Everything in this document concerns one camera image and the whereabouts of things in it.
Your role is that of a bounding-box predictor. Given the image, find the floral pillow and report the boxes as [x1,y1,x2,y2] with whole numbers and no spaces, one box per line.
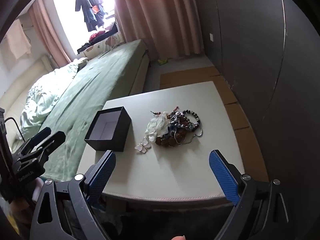
[84,34,124,58]

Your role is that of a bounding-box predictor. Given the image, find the dark clothes pile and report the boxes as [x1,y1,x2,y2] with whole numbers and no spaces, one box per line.
[76,22,119,53]

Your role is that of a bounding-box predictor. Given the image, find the wide pink curtain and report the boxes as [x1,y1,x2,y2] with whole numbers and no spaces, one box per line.
[114,0,210,59]

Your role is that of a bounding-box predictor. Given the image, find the pale green duvet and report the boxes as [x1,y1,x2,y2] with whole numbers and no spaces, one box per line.
[20,57,88,135]

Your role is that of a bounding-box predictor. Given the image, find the black cable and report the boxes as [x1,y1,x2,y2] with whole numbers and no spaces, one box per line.
[4,117,24,140]

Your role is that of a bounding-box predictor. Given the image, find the dark grey wardrobe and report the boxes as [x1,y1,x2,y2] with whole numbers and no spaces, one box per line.
[197,0,320,240]

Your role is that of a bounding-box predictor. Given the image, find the dark hanging clothes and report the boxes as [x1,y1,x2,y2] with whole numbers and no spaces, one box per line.
[75,0,107,32]

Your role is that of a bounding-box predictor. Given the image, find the white low table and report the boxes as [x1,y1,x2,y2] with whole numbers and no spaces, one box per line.
[76,81,247,204]

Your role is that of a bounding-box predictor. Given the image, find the black square box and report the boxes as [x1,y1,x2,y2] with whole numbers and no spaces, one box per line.
[84,106,132,152]

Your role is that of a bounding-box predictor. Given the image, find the cream bed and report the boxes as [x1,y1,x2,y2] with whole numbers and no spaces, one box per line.
[0,39,150,183]

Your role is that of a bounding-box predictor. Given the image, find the white fabric flower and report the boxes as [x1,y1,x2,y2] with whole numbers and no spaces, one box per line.
[146,111,170,142]

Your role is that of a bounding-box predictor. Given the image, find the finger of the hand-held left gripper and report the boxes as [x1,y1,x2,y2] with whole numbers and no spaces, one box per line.
[17,127,52,153]
[15,131,67,164]

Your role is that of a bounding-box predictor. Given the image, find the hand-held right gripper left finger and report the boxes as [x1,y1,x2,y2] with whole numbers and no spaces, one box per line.
[30,150,117,240]

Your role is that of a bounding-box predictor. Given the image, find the white butterfly brooch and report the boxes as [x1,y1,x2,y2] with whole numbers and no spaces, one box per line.
[135,138,152,153]

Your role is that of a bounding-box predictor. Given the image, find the pile of mixed jewelry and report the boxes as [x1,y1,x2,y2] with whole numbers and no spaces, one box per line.
[150,107,203,147]

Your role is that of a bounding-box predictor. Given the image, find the flattened cardboard sheet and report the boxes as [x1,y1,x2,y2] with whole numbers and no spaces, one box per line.
[217,76,269,183]
[160,66,222,90]

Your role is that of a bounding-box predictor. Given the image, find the narrow pink curtain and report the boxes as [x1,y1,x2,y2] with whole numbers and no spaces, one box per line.
[27,0,73,68]

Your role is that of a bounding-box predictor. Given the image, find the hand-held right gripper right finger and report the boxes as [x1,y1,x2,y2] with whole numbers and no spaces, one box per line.
[209,149,292,240]

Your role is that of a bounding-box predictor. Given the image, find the green bed sheet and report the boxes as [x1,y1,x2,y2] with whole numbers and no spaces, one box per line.
[37,39,147,180]

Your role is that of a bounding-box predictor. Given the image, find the white hanging towel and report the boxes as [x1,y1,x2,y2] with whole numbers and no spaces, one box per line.
[5,19,32,59]

